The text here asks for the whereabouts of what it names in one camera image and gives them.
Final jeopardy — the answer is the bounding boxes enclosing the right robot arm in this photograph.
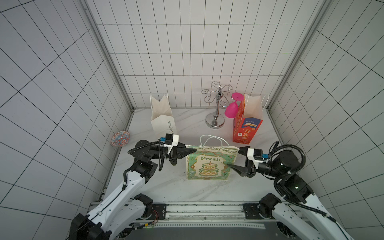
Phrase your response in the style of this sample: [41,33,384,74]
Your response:
[228,142,352,240]

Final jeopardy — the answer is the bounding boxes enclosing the chrome cup holder stand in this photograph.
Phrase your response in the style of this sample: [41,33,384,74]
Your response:
[201,81,233,129]

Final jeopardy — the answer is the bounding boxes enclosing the white Happy Every Day bag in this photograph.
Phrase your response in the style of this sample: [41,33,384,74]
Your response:
[151,95,178,138]

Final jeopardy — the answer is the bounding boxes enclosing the black mounting plate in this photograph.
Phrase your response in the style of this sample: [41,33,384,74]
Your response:
[142,204,167,221]
[243,203,272,220]

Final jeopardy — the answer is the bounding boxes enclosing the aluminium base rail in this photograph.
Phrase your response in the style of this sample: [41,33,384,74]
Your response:
[85,200,332,230]

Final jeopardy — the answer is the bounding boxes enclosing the patterned ceramic bowl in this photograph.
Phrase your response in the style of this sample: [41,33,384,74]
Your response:
[111,131,130,147]

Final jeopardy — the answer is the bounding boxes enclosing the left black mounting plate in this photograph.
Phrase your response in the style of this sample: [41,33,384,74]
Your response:
[142,204,167,221]

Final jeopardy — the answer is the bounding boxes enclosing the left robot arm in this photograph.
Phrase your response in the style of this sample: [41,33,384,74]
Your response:
[68,134,197,240]

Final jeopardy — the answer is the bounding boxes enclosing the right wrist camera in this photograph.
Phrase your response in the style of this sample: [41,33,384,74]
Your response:
[246,148,270,169]

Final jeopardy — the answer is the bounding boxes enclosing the green Fresh paper bag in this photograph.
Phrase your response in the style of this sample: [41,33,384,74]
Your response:
[186,135,240,181]

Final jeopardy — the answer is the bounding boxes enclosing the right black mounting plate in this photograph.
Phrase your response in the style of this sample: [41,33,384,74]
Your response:
[243,203,272,220]

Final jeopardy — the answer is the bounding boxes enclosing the pink plastic wine glass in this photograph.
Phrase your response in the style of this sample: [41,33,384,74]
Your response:
[225,93,245,119]

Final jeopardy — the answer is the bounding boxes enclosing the red printed paper bag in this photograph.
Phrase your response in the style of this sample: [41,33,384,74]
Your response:
[233,94,269,145]

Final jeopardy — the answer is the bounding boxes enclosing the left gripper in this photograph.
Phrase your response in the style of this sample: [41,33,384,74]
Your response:
[149,140,197,165]

